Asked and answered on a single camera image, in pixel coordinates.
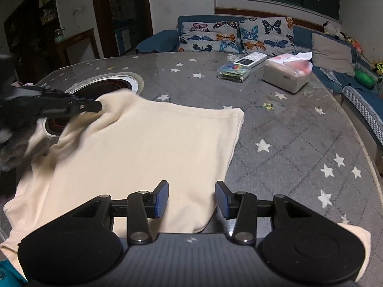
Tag cream sweatshirt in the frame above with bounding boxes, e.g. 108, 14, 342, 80
1, 89, 380, 286

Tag round induction hotplate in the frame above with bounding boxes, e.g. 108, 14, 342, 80
44, 72, 144, 139

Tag glass kettle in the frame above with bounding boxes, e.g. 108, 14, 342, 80
54, 27, 64, 44

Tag wooden side table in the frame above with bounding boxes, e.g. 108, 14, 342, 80
55, 28, 100, 67

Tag dark wooden shelf cabinet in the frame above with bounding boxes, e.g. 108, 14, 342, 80
4, 0, 60, 84

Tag dark wooden doorway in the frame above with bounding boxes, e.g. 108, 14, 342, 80
93, 0, 153, 57

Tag clear box of coloured items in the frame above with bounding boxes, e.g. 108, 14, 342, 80
217, 63, 251, 83

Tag white tissue box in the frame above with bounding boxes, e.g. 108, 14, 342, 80
263, 52, 313, 94

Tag white remote control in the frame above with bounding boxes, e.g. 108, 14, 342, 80
234, 52, 267, 68

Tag teal jacket sleeve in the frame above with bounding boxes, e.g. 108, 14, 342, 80
0, 260, 27, 287

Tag left butterfly pillow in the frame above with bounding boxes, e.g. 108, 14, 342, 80
178, 21, 241, 53

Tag butterfly pillow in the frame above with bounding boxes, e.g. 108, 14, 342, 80
239, 17, 295, 56
178, 21, 241, 53

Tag blue corner sofa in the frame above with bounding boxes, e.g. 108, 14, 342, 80
136, 15, 382, 170

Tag right butterfly pillow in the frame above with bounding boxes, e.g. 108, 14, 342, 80
239, 17, 295, 56

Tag grey cushion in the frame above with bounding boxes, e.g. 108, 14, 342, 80
312, 33, 355, 77

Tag green bowl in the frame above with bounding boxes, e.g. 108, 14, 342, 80
355, 70, 375, 89

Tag yellow orange toy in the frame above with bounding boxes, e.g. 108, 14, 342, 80
370, 61, 383, 76

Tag black white plush toy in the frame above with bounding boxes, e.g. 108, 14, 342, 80
323, 21, 345, 41

